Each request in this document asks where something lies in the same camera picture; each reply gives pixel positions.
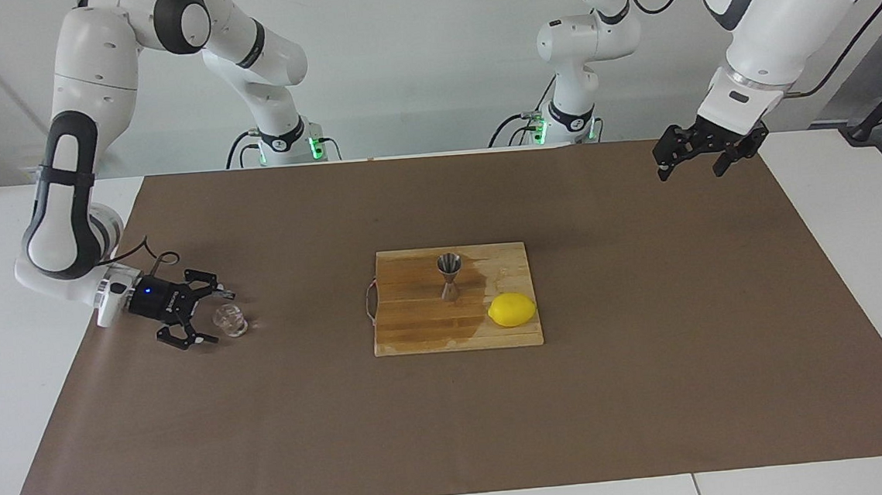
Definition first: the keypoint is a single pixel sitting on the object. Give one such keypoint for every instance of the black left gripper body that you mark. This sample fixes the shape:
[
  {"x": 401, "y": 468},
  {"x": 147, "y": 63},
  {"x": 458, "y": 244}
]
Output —
[{"x": 724, "y": 138}]

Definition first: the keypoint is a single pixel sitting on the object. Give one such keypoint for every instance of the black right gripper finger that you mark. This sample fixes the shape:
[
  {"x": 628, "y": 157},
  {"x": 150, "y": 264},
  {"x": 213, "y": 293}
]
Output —
[
  {"x": 203, "y": 283},
  {"x": 183, "y": 337}
]

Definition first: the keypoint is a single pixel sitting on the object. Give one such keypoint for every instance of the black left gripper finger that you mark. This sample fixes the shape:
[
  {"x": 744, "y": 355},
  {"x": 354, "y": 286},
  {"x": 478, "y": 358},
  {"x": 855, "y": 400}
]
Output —
[
  {"x": 671, "y": 147},
  {"x": 737, "y": 155}
]

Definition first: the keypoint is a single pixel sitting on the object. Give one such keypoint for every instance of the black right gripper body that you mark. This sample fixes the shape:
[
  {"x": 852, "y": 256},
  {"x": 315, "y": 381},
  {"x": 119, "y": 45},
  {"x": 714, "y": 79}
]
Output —
[{"x": 157, "y": 300}]

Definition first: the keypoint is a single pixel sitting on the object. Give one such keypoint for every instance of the small clear glass cup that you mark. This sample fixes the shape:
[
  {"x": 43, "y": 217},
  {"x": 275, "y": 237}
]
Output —
[{"x": 230, "y": 321}]

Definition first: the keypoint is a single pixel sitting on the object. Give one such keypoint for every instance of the steel double jigger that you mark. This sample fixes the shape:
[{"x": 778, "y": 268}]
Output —
[{"x": 449, "y": 262}]

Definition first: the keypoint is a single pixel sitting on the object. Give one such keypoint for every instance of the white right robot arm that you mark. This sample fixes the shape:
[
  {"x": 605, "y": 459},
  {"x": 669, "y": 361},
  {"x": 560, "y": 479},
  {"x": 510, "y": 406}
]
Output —
[{"x": 86, "y": 62}]

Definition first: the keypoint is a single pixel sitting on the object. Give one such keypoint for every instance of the wooden cutting board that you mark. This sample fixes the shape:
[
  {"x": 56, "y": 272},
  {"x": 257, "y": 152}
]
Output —
[{"x": 415, "y": 327}]

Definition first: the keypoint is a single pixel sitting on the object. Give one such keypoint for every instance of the yellow lemon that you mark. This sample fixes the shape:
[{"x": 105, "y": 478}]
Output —
[{"x": 512, "y": 310}]

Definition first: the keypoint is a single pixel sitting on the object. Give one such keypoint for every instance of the brown table mat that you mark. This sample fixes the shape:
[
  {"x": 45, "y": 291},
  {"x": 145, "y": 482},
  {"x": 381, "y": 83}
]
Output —
[{"x": 653, "y": 388}]

